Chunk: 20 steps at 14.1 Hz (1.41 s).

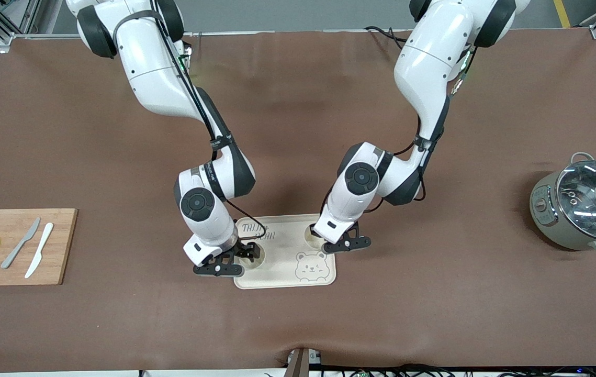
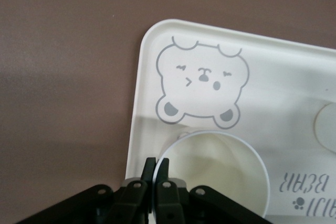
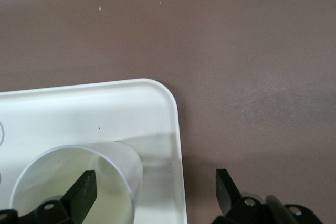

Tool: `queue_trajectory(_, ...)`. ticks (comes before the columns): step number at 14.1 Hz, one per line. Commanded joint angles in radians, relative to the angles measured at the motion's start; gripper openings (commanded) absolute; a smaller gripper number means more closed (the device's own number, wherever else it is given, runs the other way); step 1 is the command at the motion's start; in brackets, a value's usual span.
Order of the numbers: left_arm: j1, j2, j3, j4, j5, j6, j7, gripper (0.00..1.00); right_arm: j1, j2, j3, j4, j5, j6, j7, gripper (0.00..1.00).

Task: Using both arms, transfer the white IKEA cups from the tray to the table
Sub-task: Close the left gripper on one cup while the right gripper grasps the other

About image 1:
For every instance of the white IKEA cup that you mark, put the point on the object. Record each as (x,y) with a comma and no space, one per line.
(254,265)
(309,234)

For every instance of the grey plastic knife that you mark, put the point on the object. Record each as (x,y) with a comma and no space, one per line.
(20,245)

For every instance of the cream tray with bear print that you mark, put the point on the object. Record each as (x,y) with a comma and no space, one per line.
(277,262)

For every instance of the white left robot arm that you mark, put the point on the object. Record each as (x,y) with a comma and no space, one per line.
(428,63)

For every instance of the grey electric cooking pot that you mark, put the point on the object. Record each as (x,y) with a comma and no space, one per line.
(543,209)

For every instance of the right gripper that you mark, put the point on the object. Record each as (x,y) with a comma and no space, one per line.
(248,250)

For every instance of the grey metal bracket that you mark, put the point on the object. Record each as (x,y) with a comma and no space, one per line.
(298,364)

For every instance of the white plastic knife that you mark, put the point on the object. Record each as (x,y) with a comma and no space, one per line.
(41,246)

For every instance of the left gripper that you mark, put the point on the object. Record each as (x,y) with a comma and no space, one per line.
(312,230)

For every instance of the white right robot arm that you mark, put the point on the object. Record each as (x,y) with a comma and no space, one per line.
(151,68)

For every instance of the bamboo cutting board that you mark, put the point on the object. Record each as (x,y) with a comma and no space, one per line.
(62,251)

